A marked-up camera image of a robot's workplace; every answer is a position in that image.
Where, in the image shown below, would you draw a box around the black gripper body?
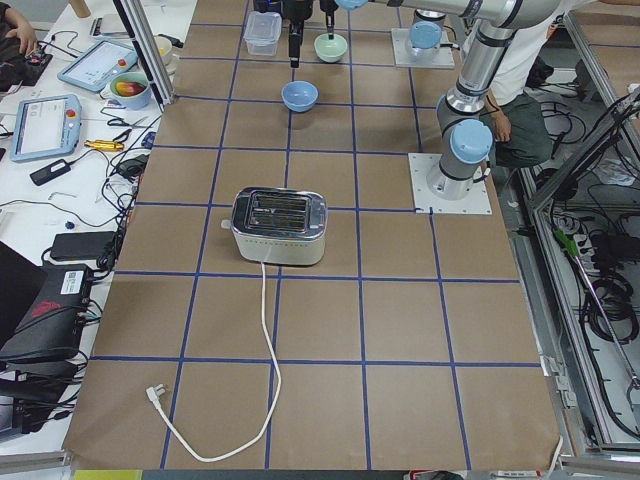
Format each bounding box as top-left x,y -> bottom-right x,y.
283,0 -> 314,23

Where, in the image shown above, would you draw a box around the green bowl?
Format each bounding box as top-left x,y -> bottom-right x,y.
314,33 -> 348,63

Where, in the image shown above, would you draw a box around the cream bowl with lemon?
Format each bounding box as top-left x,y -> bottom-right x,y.
154,35 -> 173,68

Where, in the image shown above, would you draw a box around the blue bowl with fruit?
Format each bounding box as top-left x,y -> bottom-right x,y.
109,72 -> 151,110

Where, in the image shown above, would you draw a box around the clear plastic lidded container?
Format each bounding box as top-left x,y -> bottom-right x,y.
243,11 -> 282,56

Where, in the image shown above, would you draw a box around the teach pendant tablet far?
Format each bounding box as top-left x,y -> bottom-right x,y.
57,40 -> 138,93

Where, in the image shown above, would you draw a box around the teach pendant tablet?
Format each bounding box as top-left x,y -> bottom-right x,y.
9,94 -> 82,162
57,40 -> 138,93

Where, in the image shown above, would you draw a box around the silver white toaster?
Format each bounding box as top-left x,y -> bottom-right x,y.
221,186 -> 328,266

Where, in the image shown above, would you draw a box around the black scissors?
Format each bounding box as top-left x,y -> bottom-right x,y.
106,117 -> 148,143

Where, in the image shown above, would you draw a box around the person in white shirt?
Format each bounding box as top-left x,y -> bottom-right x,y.
486,1 -> 569,168

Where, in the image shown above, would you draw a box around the teach pendant tablet near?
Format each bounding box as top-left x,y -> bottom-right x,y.
9,94 -> 82,162

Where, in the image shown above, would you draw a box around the black power adapter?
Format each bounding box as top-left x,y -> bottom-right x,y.
30,159 -> 71,186

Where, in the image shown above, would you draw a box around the black power brick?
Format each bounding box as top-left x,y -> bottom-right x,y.
50,231 -> 115,261

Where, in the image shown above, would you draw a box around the black laptop computer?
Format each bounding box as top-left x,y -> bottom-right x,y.
1,244 -> 91,364

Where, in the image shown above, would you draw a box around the aluminium frame post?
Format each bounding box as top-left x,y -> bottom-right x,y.
113,0 -> 175,110

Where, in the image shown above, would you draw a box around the orange handled tool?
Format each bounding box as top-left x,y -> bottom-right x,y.
84,140 -> 125,152

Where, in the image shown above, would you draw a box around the green handled grabber tool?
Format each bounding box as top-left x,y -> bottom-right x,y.
553,229 -> 639,390

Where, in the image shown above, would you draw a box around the white toaster power cord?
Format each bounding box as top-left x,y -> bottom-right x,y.
144,260 -> 283,463

